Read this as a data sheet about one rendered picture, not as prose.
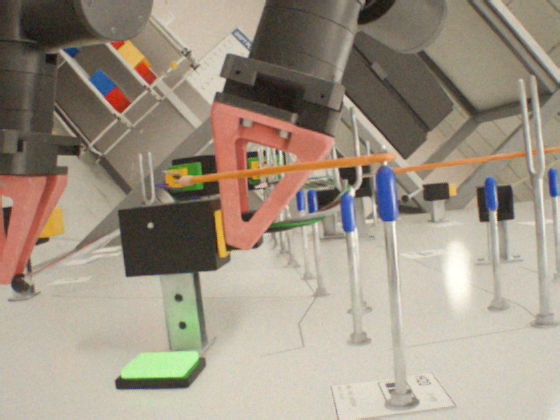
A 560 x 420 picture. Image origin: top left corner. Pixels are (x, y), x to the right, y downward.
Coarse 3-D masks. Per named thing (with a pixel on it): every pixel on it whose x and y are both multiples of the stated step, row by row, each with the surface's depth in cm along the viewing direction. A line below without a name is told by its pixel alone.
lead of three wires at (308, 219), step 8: (344, 184) 44; (344, 192) 42; (336, 200) 41; (320, 208) 40; (328, 208) 40; (336, 208) 41; (296, 216) 39; (304, 216) 39; (312, 216) 39; (320, 216) 40; (272, 224) 39; (280, 224) 39; (288, 224) 39; (296, 224) 39; (304, 224) 39; (264, 232) 39; (272, 232) 39
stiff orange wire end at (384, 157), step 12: (360, 156) 27; (372, 156) 26; (384, 156) 26; (396, 156) 26; (264, 168) 32; (276, 168) 31; (288, 168) 30; (300, 168) 30; (312, 168) 29; (324, 168) 29; (180, 180) 38; (192, 180) 37; (204, 180) 36; (216, 180) 36
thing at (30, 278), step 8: (152, 224) 38; (112, 232) 40; (96, 240) 40; (104, 240) 40; (80, 248) 40; (88, 248) 40; (64, 256) 41; (72, 256) 41; (56, 264) 41; (64, 264) 41; (40, 272) 41; (48, 272) 41; (24, 280) 41; (32, 280) 41
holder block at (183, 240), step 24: (120, 216) 38; (144, 216) 38; (168, 216) 38; (192, 216) 37; (144, 240) 38; (168, 240) 38; (192, 240) 38; (144, 264) 38; (168, 264) 38; (192, 264) 38; (216, 264) 38
